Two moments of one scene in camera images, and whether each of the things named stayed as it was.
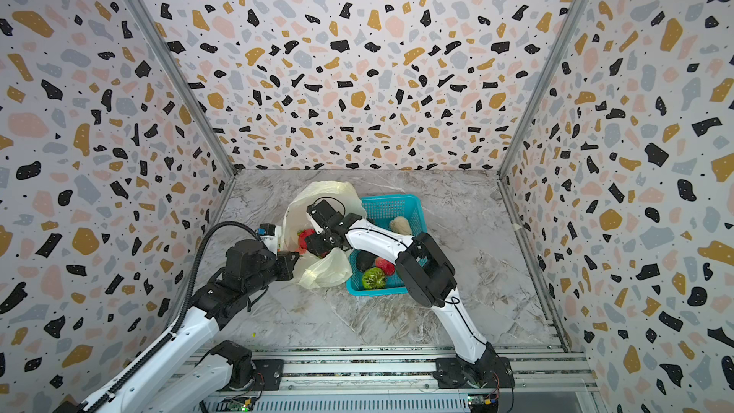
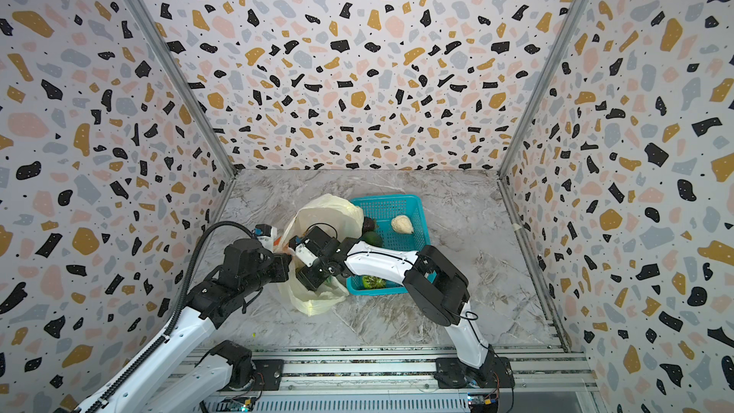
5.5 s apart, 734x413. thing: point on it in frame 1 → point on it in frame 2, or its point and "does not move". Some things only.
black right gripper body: x=320 y=239 → x=313 y=271
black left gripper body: x=277 y=269 does not move
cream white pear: x=400 y=226 does not move
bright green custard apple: x=374 y=278 does not move
